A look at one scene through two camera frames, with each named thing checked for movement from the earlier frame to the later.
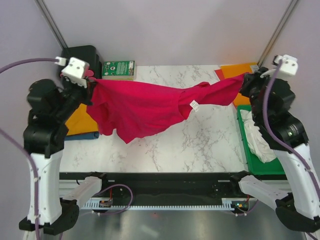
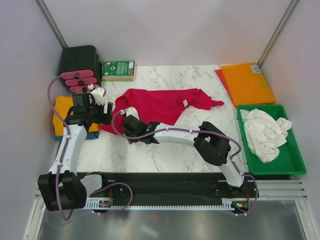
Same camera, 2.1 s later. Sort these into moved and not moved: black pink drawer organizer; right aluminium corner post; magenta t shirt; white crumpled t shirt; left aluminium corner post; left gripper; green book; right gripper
Moved: magenta t shirt; left gripper; right gripper
Not moved: black pink drawer organizer; white crumpled t shirt; left aluminium corner post; right aluminium corner post; green book
